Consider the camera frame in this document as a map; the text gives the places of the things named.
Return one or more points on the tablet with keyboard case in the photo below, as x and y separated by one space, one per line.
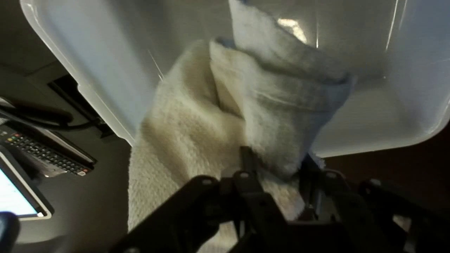
43 153

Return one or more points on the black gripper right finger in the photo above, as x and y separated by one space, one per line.
366 220

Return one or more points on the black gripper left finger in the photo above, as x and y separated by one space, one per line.
198 216

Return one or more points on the white towel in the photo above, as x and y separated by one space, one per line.
198 132

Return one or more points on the clear plastic bin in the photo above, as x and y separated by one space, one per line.
94 47

